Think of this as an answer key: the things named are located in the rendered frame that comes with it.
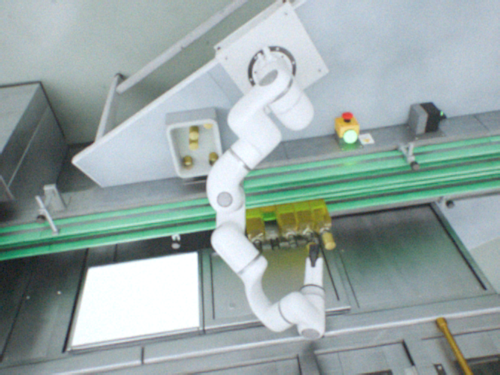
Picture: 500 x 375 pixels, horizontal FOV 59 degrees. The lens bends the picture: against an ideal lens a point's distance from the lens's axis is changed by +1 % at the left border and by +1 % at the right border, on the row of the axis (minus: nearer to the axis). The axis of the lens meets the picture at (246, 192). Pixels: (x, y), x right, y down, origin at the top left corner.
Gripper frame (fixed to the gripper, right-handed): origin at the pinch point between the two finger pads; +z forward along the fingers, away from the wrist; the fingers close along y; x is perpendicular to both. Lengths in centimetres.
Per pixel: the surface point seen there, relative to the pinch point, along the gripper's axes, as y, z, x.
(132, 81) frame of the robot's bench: 22, 80, 85
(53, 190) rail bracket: 16, 9, 90
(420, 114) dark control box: 23, 46, -35
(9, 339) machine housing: -16, -29, 99
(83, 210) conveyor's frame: 6, 10, 83
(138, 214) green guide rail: 4, 11, 63
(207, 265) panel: -11.9, 2.6, 38.0
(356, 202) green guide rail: -3.3, 28.8, -14.5
